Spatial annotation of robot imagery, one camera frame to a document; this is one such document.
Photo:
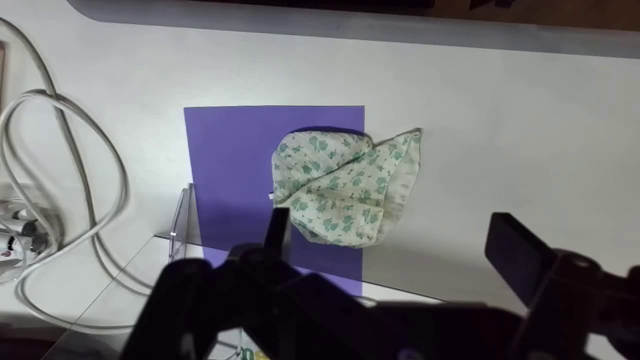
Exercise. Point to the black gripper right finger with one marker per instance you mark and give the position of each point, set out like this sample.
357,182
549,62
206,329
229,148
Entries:
516,254

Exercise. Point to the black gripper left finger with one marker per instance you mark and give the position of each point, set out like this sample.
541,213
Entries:
276,243

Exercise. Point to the green patterned white towel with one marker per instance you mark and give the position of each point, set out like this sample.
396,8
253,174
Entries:
345,188

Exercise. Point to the clear acrylic screen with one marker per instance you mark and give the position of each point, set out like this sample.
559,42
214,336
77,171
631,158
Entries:
182,240

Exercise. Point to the purple paper sheet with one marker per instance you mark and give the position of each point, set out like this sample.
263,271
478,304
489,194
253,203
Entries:
231,150

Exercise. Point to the white plug adapters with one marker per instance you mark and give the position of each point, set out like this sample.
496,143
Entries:
21,235

